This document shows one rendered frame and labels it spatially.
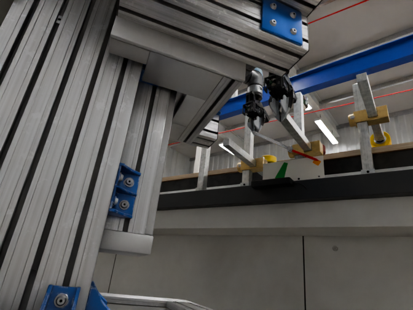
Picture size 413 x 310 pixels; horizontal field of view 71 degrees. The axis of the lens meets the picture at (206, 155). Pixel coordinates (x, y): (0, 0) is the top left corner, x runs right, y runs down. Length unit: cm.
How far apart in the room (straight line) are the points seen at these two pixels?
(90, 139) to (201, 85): 26
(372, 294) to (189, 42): 111
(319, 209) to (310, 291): 37
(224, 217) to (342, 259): 51
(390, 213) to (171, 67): 88
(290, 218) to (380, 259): 36
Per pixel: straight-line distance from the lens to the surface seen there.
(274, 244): 146
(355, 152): 146
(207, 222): 142
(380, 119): 128
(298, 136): 115
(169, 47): 59
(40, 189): 51
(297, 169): 125
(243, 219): 132
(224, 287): 156
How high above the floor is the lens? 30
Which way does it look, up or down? 23 degrees up
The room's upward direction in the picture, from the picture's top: 6 degrees clockwise
